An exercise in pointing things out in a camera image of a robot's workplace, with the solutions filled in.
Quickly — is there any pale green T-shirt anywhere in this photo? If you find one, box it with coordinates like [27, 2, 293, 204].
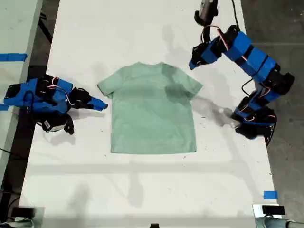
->
[96, 61, 204, 155]

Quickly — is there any black table frame bar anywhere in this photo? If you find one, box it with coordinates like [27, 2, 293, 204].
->
[38, 13, 53, 45]

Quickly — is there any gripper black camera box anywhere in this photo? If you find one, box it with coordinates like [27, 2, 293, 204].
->
[35, 113, 75, 135]
[194, 0, 219, 26]

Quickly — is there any long blue tape strip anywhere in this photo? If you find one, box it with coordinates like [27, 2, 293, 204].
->
[0, 53, 28, 61]

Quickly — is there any square blue tape piece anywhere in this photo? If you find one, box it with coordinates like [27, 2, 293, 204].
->
[263, 190, 278, 200]

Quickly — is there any camera black stalk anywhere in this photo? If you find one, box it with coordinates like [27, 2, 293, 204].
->
[201, 24, 216, 45]

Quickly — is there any pale side table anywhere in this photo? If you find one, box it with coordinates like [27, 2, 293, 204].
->
[0, 0, 44, 183]

